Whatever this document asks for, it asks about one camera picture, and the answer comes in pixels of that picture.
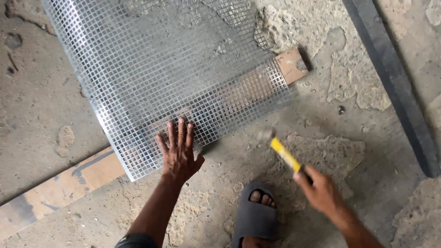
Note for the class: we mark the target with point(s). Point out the person's left hand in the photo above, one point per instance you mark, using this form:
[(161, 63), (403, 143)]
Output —
[(179, 159)]

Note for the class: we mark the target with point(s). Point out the person's right fingers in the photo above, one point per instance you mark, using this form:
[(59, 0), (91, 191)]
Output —
[(303, 179)]

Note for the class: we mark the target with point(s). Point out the long wooden plank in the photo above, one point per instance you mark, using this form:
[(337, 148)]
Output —
[(62, 187)]

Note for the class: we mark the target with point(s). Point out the person's foot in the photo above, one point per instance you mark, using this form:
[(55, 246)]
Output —
[(260, 206)]

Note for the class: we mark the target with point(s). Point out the grey rubber slipper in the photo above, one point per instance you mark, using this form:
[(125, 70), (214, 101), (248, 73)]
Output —
[(255, 217)]

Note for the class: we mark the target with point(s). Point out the person's right hand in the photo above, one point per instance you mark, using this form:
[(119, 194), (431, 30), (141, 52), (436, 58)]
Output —
[(317, 191)]

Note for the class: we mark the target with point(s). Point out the person's dark shorts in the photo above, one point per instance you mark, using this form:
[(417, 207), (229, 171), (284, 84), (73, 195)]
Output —
[(136, 241)]

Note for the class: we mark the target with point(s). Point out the dark metal bar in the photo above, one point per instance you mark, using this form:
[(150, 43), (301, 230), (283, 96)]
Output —
[(392, 82)]

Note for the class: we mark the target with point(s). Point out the perforated metal mesh sheet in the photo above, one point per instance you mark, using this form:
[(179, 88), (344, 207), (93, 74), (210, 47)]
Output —
[(165, 72)]

